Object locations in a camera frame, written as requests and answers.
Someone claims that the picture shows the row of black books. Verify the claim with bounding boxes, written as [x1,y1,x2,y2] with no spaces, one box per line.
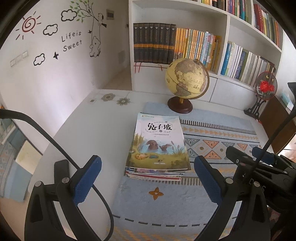
[133,23,178,64]

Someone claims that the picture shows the blue tissue box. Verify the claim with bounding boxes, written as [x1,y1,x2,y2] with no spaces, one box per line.
[280,92,293,110]

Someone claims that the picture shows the row of orange books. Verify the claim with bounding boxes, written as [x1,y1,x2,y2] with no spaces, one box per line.
[173,28,222,72]

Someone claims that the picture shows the red flower round fan ornament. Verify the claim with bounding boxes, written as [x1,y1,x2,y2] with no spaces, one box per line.
[244,71,278,120]

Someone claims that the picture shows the dark brown wooden cabinet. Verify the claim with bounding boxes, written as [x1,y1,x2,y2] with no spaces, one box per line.
[259,94,296,155]

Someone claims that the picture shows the black cable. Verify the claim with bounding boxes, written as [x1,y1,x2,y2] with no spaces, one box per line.
[0,109,115,241]

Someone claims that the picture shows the patterned blue table mat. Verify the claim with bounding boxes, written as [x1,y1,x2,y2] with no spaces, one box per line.
[112,109,261,240]

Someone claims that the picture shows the antique yellow globe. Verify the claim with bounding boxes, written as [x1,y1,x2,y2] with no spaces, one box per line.
[165,58,210,114]

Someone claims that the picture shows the row of white blue books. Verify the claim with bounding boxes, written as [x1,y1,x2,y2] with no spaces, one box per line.
[221,41,276,87]

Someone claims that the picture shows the pink ancient poems book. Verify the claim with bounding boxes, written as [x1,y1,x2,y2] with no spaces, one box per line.
[126,173,181,181]

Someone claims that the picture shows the white bookshelf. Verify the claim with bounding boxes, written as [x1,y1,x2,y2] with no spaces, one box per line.
[128,1,283,110]

